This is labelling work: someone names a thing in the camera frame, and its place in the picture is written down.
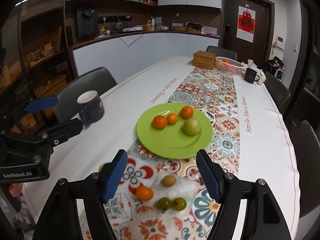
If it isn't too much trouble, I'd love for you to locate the yellow pomelo fruit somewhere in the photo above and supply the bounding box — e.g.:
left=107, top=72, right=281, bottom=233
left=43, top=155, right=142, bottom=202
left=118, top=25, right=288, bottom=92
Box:
left=98, top=163, right=105, bottom=172

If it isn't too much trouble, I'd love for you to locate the large orange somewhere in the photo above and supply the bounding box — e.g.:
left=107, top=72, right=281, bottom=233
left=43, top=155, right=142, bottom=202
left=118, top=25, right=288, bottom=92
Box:
left=136, top=185, right=153, bottom=201

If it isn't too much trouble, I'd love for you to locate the dark blue mug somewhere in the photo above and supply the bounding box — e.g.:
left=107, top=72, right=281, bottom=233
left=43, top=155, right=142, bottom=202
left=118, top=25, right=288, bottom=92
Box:
left=77, top=90, right=105, bottom=127

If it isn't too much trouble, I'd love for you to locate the white tablecloth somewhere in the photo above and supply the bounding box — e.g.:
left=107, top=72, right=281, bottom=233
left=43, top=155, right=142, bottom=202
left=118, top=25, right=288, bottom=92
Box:
left=23, top=56, right=300, bottom=237

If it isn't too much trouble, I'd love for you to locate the grey chair left near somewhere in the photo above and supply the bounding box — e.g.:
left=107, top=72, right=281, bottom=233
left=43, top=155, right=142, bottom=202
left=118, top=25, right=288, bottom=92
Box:
left=54, top=67, right=117, bottom=123

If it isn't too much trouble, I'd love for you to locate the grey chair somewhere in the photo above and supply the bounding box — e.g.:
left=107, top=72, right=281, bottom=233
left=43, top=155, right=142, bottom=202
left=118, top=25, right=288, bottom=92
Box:
left=54, top=67, right=117, bottom=123
left=290, top=122, right=319, bottom=217
left=264, top=72, right=291, bottom=114

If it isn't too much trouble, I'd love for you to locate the patterned table runner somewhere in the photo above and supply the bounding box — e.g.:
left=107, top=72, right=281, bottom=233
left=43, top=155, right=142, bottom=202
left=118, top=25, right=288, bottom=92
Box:
left=104, top=67, right=240, bottom=239

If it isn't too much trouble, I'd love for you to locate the small green fruit left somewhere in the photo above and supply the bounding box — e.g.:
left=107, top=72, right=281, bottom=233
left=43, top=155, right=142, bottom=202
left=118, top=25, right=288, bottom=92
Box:
left=157, top=197, right=172, bottom=211

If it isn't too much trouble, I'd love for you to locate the small green fruit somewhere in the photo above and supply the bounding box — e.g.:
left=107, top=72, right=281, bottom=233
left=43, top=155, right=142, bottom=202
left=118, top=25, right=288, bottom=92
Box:
left=171, top=197, right=187, bottom=211
left=157, top=197, right=172, bottom=211

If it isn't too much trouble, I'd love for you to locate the small green fruit right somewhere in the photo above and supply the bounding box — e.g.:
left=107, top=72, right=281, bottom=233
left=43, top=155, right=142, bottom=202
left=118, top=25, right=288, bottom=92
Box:
left=171, top=197, right=187, bottom=211

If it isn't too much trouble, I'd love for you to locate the grey chair right near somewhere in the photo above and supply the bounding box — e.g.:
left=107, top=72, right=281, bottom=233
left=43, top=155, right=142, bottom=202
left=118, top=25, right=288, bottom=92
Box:
left=290, top=122, right=319, bottom=217

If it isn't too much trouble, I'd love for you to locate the black coffee machine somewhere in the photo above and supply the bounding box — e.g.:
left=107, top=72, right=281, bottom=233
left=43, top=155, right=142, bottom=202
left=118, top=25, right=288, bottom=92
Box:
left=76, top=9, right=99, bottom=38

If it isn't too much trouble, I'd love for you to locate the green plate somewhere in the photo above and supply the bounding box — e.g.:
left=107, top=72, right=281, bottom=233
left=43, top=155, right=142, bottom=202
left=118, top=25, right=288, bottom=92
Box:
left=136, top=103, right=213, bottom=159

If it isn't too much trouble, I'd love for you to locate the near mandarin orange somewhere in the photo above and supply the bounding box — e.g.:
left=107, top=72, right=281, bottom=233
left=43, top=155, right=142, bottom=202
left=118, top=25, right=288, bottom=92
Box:
left=152, top=115, right=168, bottom=129

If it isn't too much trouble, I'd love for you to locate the middle small mandarin orange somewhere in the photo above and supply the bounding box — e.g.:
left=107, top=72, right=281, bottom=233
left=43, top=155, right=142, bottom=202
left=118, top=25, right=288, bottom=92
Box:
left=167, top=113, right=179, bottom=125

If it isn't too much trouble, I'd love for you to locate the green apple on plate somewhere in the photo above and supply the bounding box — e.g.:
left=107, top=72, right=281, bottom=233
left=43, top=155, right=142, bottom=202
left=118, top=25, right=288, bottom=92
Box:
left=183, top=118, right=201, bottom=137

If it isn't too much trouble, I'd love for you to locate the grey chair right far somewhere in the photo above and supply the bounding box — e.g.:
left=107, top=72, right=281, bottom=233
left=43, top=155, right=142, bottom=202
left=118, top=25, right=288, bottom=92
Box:
left=264, top=72, right=291, bottom=114

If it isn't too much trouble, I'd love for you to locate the far mandarin orange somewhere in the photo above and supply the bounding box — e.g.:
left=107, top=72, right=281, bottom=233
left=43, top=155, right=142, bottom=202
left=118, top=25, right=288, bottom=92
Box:
left=180, top=106, right=194, bottom=120

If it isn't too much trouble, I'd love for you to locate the black mug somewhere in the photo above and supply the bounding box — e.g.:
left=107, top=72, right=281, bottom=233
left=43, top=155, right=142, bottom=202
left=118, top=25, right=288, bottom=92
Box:
left=244, top=68, right=260, bottom=84

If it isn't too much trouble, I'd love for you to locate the woven wicker box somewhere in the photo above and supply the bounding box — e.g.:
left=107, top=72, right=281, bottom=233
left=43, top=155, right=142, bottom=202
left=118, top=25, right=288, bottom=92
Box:
left=193, top=51, right=216, bottom=70

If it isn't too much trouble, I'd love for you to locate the grey chair far end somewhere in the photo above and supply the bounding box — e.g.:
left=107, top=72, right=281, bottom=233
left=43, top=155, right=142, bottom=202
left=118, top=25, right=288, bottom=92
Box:
left=206, top=46, right=237, bottom=61

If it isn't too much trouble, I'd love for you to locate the red paper door poster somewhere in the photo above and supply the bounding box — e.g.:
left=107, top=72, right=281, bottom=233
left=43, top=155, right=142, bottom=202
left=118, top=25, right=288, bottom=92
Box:
left=236, top=6, right=256, bottom=43

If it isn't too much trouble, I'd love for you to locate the white wire fruit basket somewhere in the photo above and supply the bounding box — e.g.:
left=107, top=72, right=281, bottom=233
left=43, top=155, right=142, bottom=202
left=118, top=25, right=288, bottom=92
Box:
left=215, top=56, right=244, bottom=75

